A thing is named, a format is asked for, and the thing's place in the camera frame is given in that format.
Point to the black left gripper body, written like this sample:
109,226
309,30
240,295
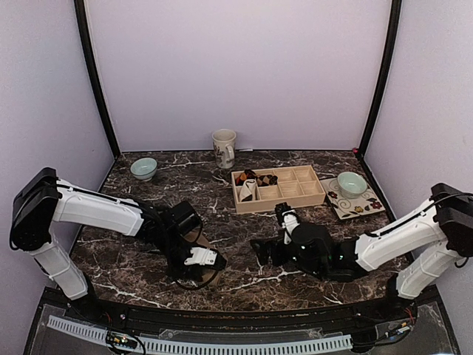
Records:
169,247

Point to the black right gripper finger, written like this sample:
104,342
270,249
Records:
282,208
262,248

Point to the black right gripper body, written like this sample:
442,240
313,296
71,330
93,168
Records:
280,259

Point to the wooden compartment tray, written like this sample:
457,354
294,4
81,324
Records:
298,186

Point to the beige ribbed sock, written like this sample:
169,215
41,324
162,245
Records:
209,275

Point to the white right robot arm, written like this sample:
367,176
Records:
441,225

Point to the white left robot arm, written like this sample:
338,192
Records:
47,200

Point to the rolled white ribbed sock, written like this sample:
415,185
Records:
248,190

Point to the rolled red argyle sock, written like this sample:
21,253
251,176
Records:
248,174

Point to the floral square plate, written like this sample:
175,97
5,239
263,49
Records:
366,204

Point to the teal striped ceramic bowl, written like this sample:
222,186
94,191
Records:
144,169

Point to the pale green bowl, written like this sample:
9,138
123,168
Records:
351,184

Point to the coral pattern ceramic mug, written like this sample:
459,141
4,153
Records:
224,147

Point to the green circuit board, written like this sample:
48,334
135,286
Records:
119,340

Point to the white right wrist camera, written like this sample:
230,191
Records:
290,220

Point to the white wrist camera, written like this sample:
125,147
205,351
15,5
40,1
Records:
290,220
201,256

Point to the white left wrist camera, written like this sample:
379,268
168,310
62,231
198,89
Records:
201,256

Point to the black front table rail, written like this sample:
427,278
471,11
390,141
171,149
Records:
265,307

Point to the white slotted cable duct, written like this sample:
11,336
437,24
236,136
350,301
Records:
181,342

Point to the black right corner post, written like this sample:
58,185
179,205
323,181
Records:
383,74

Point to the black corner post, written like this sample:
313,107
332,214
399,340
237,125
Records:
383,74
95,82

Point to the black left corner post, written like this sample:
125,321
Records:
95,82

